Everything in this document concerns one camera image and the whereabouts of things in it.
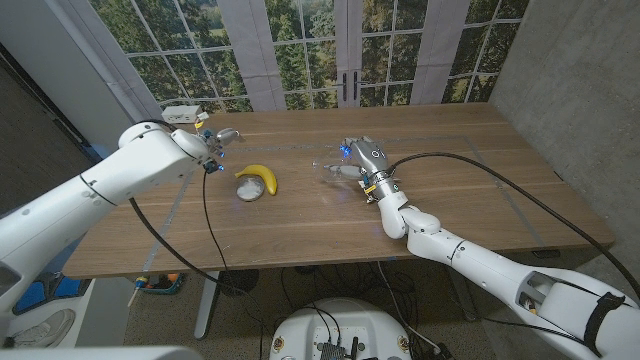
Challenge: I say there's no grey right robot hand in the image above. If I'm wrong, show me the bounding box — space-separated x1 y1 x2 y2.
323 135 404 204

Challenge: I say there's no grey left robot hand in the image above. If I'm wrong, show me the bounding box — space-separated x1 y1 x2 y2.
202 127 241 157

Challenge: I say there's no clear plastic jar body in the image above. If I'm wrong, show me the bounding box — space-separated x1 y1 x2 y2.
312 147 364 184

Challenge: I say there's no silver jar lid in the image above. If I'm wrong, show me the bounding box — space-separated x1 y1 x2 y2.
235 175 266 203

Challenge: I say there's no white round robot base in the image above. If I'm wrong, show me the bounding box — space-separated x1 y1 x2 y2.
269 297 412 360

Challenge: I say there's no yellow toy banana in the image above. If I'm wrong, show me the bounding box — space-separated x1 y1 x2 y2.
234 163 279 197

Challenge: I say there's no white power outlet box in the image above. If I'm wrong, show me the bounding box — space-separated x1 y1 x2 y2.
161 104 204 125

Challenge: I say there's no printed window forest backdrop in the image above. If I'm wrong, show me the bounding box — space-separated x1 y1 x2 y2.
88 0 530 114

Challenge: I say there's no round black floor fan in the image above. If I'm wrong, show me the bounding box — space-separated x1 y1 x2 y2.
219 268 260 298

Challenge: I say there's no blue basket with small items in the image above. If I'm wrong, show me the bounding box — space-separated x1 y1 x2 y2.
134 272 185 296

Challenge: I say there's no white table leg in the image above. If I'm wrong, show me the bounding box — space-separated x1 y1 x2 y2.
193 270 221 340

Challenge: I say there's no white base with blue pads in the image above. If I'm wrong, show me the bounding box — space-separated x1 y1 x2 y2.
12 272 96 349

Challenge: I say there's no white sneaker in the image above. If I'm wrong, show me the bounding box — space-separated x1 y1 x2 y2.
4 308 77 349

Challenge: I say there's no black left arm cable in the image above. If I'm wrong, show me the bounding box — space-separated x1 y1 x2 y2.
128 118 274 360

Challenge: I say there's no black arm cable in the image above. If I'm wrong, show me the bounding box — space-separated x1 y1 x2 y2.
128 118 274 360
388 151 640 301

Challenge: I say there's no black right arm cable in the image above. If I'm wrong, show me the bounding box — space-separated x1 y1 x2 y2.
388 151 640 301

